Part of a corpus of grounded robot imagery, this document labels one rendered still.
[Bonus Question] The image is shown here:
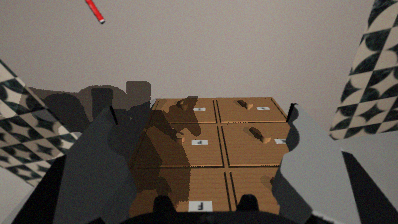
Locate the brown wooden chest of drawers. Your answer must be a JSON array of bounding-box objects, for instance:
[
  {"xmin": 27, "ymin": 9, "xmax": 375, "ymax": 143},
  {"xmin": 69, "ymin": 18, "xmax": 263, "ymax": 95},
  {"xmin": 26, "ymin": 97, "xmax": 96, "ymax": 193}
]
[{"xmin": 128, "ymin": 97, "xmax": 288, "ymax": 211}]

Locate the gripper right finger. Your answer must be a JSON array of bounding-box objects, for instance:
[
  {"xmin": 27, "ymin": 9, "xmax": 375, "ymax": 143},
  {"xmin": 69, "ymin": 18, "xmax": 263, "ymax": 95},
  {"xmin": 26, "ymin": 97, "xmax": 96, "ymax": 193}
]
[{"xmin": 271, "ymin": 103, "xmax": 398, "ymax": 224}]

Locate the brown wooden drawer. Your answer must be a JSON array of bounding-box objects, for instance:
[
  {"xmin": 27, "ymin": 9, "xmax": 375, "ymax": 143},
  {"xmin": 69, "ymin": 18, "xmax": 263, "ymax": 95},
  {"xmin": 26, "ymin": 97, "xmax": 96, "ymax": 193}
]
[
  {"xmin": 129, "ymin": 171, "xmax": 229, "ymax": 218},
  {"xmin": 230, "ymin": 171, "xmax": 280, "ymax": 215},
  {"xmin": 217, "ymin": 98, "xmax": 286, "ymax": 123},
  {"xmin": 222, "ymin": 124, "xmax": 290, "ymax": 168},
  {"xmin": 150, "ymin": 99, "xmax": 216, "ymax": 124},
  {"xmin": 133, "ymin": 125, "xmax": 223, "ymax": 169}
]

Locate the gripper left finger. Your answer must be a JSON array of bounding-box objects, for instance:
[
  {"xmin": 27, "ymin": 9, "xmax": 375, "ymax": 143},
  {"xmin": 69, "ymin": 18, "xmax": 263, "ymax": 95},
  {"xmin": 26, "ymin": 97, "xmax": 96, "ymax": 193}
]
[{"xmin": 11, "ymin": 106, "xmax": 137, "ymax": 224}]

